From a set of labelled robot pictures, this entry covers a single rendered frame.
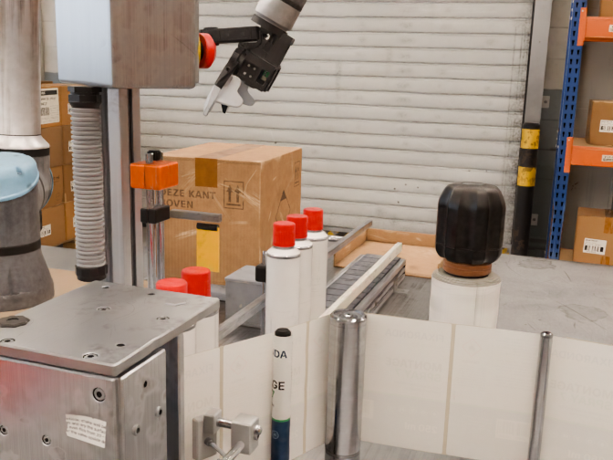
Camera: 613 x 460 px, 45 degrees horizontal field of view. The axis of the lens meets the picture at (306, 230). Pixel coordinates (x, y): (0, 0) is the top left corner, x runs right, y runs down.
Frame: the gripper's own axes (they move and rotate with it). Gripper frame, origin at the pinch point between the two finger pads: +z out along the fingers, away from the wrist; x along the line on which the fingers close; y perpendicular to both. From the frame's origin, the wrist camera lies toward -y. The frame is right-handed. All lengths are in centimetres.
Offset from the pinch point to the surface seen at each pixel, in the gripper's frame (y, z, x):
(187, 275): 19, 7, -61
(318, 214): 27.4, 1.9, -21.0
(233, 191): 9.7, 13.1, 9.7
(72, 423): 22, 5, -99
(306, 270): 30.2, 9.3, -27.6
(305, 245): 28.1, 5.9, -27.6
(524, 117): 110, -46, 368
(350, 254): 39, 21, 50
